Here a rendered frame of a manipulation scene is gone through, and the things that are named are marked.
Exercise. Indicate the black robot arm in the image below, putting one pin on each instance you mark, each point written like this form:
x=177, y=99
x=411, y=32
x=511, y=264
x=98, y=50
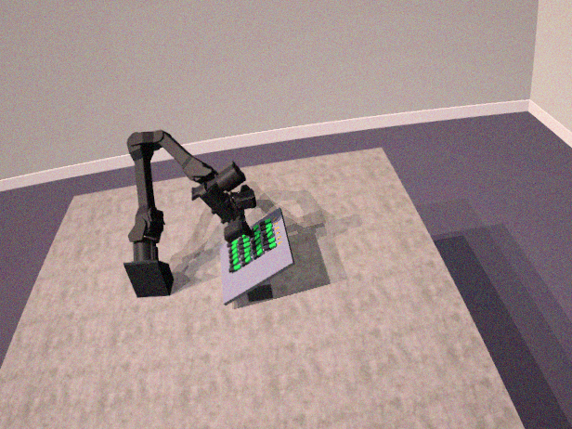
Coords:
x=149, y=220

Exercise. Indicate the grey switch panel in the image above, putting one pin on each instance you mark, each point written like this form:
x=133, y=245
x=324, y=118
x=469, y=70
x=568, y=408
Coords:
x=250, y=262

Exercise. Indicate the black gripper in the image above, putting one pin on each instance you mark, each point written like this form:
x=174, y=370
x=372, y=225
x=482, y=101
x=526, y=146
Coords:
x=236, y=223

